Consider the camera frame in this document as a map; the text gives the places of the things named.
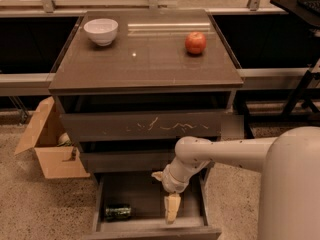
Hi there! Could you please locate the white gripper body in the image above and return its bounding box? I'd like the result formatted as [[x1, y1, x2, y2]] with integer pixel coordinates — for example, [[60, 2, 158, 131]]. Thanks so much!
[[162, 170, 189, 194]]

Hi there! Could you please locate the green soda can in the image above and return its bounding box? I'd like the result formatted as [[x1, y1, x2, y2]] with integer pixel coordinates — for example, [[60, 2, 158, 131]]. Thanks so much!
[[104, 204, 132, 221]]

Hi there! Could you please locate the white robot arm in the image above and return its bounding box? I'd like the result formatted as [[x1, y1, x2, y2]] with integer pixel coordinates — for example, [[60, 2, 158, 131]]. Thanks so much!
[[152, 126, 320, 240]]

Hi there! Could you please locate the bottom grey open drawer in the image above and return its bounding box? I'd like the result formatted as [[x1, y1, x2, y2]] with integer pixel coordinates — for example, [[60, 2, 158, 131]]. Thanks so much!
[[83, 172, 221, 240]]

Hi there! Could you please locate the middle grey drawer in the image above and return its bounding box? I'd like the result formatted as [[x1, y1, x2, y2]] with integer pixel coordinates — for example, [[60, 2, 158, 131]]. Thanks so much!
[[80, 139, 177, 173]]

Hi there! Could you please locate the top grey drawer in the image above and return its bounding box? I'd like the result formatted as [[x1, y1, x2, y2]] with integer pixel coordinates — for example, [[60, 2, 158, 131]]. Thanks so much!
[[61, 109, 231, 142]]

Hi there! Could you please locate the grey drawer cabinet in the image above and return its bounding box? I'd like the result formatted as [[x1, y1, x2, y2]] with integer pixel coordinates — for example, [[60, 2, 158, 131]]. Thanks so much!
[[48, 9, 244, 182]]

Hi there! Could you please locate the white item in box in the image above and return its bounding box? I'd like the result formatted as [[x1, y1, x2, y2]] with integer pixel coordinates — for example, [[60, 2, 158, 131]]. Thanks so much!
[[58, 133, 72, 146]]

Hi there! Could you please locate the open cardboard box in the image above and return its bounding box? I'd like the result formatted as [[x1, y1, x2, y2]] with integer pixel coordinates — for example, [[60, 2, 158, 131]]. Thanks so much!
[[15, 97, 90, 179]]

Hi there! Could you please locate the red apple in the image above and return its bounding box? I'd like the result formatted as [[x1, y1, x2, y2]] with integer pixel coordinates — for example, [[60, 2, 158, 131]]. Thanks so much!
[[185, 32, 206, 55]]

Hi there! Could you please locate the white ceramic bowl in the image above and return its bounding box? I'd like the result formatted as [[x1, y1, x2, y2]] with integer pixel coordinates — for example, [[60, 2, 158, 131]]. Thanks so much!
[[83, 18, 118, 46]]

